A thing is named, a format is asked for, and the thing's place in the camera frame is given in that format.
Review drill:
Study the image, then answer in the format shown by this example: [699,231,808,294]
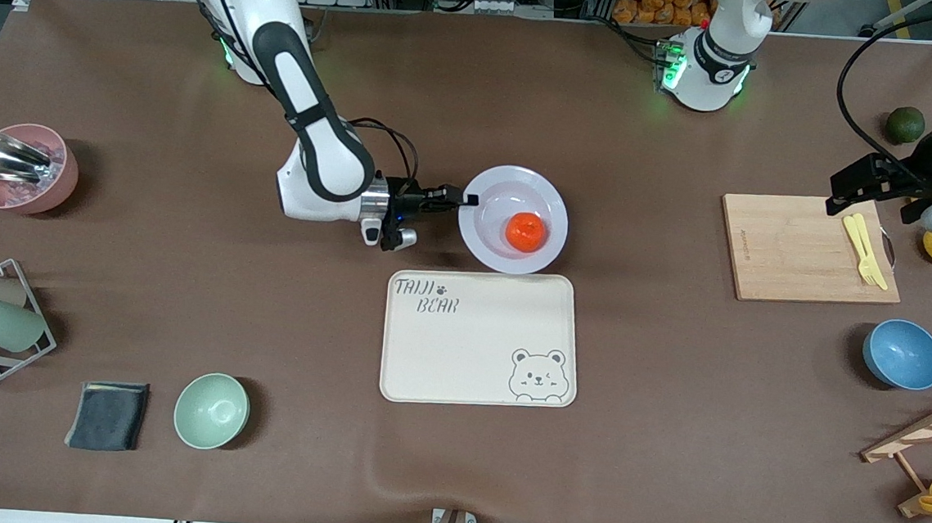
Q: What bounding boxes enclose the pale lilac round plate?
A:
[454,162,574,279]

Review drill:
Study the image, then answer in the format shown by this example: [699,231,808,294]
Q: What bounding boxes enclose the orange fruit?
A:
[504,211,550,255]

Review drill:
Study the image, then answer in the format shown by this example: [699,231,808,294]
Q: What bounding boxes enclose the yellow plastic knife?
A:
[839,214,882,287]

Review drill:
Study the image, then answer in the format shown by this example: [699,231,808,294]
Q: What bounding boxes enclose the dark green avocado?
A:
[885,105,928,147]

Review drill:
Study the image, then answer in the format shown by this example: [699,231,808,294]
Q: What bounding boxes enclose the wooden cutting board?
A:
[715,188,907,312]

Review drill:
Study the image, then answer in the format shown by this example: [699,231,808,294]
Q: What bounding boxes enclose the cream bear print tray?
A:
[377,263,585,415]

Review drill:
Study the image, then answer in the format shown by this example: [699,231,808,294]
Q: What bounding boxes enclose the blue bowl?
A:
[860,317,932,393]

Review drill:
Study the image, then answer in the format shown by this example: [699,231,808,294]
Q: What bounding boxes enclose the wooden peg rack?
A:
[856,380,932,521]

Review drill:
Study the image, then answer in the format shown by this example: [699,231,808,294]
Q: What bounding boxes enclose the pile of orange fruits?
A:
[611,0,719,30]

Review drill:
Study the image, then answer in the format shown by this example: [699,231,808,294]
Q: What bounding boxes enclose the mint green bowl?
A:
[171,369,253,453]

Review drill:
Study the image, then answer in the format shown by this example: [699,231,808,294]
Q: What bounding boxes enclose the folded dark grey cloth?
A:
[63,378,151,455]

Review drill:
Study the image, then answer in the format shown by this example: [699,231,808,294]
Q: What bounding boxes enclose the pink bowl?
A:
[0,121,83,219]

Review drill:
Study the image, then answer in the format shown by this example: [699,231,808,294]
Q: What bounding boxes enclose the clear plastic ice cubes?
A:
[0,138,66,210]

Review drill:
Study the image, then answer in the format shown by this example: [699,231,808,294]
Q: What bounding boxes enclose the shiny metal scoop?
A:
[0,131,56,186]

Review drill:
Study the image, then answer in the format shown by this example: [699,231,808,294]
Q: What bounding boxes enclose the green cup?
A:
[0,297,49,355]

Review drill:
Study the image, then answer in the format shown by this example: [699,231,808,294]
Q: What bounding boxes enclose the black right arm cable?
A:
[342,115,424,210]

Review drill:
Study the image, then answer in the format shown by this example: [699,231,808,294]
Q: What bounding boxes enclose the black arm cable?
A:
[831,0,932,174]
[342,115,424,210]

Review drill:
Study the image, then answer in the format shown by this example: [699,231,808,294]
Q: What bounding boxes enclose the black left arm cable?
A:
[831,0,932,174]

